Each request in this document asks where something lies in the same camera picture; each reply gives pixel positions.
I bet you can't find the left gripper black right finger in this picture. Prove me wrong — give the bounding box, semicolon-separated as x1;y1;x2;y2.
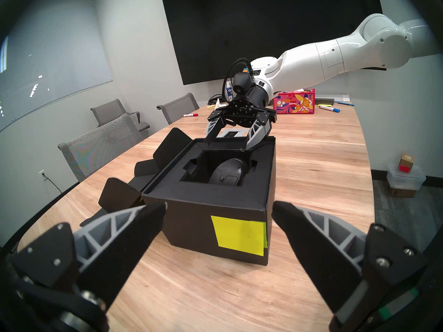
272;201;430;332

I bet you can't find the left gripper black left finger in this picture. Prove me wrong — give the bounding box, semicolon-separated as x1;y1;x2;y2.
7;202;167;332

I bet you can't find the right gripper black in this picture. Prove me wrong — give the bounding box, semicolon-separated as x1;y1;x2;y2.
204;86;277;152

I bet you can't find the black Logitech computer mouse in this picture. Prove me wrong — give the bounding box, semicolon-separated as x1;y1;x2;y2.
209;158;249;186

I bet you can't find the black cardboard box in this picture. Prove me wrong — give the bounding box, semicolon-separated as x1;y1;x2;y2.
80;127;277;266

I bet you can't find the colourful Kleenex tissue box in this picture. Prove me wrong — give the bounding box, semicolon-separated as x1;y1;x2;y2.
273;89;315;114

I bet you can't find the small cardboard box red label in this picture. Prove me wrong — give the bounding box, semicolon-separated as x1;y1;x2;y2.
398;153;414;173

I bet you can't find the silver table power outlet panel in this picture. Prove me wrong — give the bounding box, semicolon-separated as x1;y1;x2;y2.
216;128;250;139

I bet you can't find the grey plain mesh chair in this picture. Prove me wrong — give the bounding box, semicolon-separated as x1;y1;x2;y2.
156;93;200;125

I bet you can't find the grey ribbed mesh chair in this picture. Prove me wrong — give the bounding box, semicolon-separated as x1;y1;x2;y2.
58;113;143;182

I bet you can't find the clear plastic storage bin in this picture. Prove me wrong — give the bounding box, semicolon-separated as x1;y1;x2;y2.
387;164;427;197

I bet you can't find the grey office chair with armrests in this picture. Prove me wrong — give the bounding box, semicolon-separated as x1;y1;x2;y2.
91;99;150;132

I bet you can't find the large black wall television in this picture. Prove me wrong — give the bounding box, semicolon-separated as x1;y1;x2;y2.
160;0;386;85

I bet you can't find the wide glass wall whiteboard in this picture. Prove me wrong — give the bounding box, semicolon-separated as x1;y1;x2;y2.
0;0;114;131

